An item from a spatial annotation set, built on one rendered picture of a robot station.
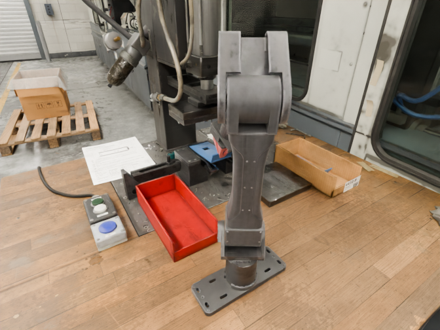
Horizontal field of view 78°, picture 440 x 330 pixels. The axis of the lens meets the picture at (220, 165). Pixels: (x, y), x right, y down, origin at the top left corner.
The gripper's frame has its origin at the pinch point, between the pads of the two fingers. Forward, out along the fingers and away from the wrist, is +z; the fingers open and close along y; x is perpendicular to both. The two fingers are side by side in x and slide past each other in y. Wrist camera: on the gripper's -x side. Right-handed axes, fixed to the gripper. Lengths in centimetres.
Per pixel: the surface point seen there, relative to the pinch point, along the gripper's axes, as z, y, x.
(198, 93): -11.3, 14.4, 2.5
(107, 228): 5.7, -7.0, 34.4
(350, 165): -3.1, -19.2, -35.7
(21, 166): 195, 178, 80
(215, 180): 12.2, -1.0, -0.6
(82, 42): 445, 813, -91
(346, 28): -22, 24, -64
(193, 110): -9.0, 10.4, 5.7
